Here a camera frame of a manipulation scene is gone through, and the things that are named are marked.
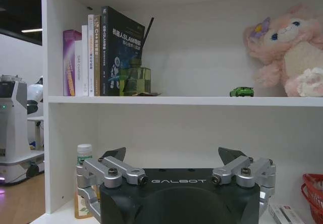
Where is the white round robot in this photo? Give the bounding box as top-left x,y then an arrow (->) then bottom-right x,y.
26,74 -> 44,116

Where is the pink plush bunny toy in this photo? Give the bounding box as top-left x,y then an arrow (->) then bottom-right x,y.
243,4 -> 323,97

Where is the white capped juice bottle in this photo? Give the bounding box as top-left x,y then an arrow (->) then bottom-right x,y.
75,143 -> 96,219

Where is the green toy car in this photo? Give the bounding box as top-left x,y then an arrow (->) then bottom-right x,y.
229,86 -> 255,97

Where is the white bookshelf unit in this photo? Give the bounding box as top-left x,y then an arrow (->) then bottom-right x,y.
40,0 -> 323,224

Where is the brown coaster under diffuser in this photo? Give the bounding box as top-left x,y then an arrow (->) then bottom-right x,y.
133,91 -> 162,97

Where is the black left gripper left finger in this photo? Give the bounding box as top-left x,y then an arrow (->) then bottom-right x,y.
75,147 -> 148,221

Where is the white book orange text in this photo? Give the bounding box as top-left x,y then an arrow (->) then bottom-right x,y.
87,14 -> 95,97

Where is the white red paper box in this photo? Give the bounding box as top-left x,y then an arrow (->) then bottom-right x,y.
268,203 -> 309,224

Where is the green glass diffuser bottle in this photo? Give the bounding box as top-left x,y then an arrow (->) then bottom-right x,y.
119,58 -> 152,95

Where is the black robot SLAM book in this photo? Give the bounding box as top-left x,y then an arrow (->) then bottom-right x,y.
100,6 -> 146,97

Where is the purple pink book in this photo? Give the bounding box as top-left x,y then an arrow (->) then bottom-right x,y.
63,29 -> 82,97

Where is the gold brown programming book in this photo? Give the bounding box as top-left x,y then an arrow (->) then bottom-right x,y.
93,15 -> 102,97

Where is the black diffuser reed stick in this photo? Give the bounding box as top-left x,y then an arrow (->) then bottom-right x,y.
140,17 -> 155,64

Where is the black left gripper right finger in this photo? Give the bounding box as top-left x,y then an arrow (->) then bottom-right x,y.
211,147 -> 277,218

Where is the red plastic basket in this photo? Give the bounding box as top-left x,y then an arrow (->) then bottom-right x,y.
300,173 -> 323,224

